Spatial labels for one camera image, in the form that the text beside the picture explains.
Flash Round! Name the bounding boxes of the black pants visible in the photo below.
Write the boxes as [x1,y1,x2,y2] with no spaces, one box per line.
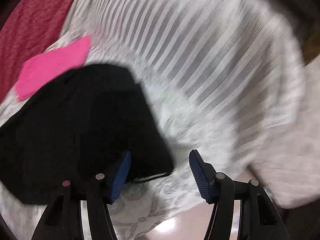
[1,64,174,205]

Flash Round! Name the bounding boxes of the white quilted mattress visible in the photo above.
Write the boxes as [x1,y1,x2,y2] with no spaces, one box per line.
[252,57,319,209]

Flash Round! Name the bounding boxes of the pink folded cloth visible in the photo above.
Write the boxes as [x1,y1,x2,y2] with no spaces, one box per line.
[15,35,91,101]

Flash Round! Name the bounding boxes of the white grey patterned bedsheet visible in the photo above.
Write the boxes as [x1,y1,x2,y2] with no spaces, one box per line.
[0,0,307,240]

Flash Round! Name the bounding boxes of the red patterned pillow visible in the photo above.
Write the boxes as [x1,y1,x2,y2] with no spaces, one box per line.
[1,0,73,99]

